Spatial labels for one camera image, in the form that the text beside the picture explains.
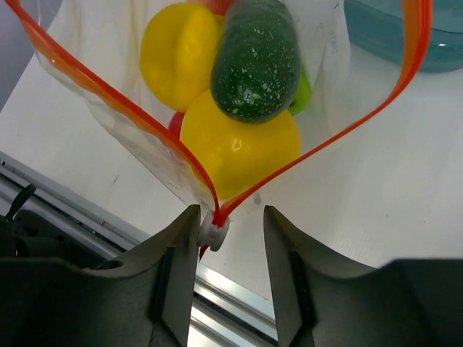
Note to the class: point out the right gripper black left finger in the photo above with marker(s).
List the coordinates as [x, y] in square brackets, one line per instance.
[143, 297]

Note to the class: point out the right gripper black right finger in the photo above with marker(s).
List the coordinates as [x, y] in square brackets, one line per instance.
[323, 298]

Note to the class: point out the yellow lemon front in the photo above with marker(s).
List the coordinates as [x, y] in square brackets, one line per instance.
[237, 155]

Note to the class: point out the yellow lemon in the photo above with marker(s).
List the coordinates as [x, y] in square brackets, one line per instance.
[237, 155]
[178, 51]

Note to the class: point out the red apple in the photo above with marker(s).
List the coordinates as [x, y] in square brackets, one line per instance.
[175, 124]

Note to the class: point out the clear zip top bag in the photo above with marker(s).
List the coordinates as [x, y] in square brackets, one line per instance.
[93, 49]

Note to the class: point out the green guava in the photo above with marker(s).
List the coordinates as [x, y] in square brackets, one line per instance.
[302, 96]

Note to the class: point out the green cucumber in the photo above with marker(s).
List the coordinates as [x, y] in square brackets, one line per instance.
[258, 66]

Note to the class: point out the pink peach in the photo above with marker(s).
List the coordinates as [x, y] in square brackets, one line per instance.
[219, 7]

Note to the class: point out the teal plastic fruit basket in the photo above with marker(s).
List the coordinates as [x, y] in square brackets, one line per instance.
[377, 27]

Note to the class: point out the aluminium mounting rail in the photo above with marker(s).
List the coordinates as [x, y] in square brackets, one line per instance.
[223, 313]

